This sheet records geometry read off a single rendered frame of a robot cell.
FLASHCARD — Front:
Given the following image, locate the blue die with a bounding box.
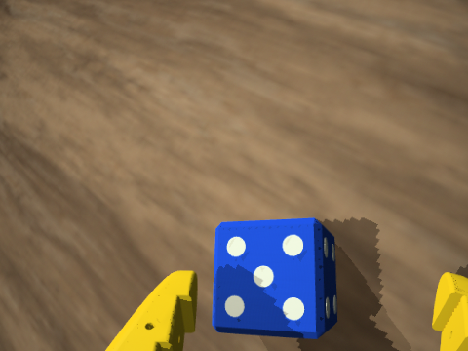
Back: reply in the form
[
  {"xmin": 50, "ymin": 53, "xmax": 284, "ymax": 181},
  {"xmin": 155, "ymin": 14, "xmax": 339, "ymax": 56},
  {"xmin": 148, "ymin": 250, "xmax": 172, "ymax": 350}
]
[{"xmin": 213, "ymin": 217, "xmax": 337, "ymax": 339}]

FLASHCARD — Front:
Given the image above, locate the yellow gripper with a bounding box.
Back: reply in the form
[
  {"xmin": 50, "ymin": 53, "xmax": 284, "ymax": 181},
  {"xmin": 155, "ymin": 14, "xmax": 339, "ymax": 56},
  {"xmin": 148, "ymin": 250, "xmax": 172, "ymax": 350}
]
[{"xmin": 105, "ymin": 271, "xmax": 468, "ymax": 351}]

